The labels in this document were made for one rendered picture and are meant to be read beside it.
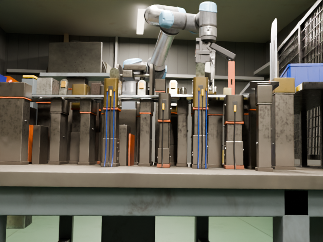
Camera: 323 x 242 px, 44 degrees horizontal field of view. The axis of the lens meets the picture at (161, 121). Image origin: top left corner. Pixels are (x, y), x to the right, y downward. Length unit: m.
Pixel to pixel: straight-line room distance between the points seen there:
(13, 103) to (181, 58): 6.86
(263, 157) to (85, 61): 5.82
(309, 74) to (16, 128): 1.26
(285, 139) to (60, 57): 5.85
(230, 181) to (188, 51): 7.41
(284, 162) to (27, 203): 0.97
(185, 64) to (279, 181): 7.31
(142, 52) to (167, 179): 7.34
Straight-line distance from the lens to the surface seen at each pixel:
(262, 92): 1.40
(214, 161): 1.75
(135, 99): 1.84
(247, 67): 8.64
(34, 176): 1.11
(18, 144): 1.70
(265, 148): 1.39
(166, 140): 1.58
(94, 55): 6.99
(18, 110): 1.71
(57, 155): 1.80
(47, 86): 2.03
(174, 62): 8.36
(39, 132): 1.83
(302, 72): 1.89
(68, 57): 7.12
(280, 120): 1.65
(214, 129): 1.76
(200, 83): 1.54
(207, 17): 1.78
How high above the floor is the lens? 0.75
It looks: 5 degrees up
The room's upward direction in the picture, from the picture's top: 1 degrees clockwise
